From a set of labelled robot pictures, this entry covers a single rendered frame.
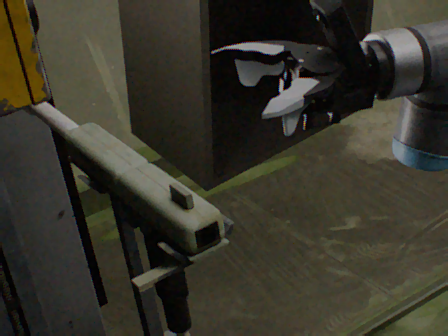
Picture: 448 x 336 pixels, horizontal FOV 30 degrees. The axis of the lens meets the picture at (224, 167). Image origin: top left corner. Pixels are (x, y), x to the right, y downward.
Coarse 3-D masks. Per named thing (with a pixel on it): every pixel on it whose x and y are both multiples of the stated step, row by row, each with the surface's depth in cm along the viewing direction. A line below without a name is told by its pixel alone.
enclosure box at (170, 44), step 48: (144, 0) 208; (192, 0) 191; (240, 0) 248; (288, 0) 259; (144, 48) 218; (192, 48) 199; (144, 96) 229; (192, 96) 209; (240, 96) 259; (192, 144) 219; (240, 144) 240; (288, 144) 237
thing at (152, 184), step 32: (64, 128) 109; (96, 128) 105; (96, 160) 98; (128, 160) 96; (128, 192) 92; (160, 192) 89; (192, 192) 88; (160, 224) 87; (192, 224) 83; (160, 256) 95; (192, 256) 85; (160, 288) 98
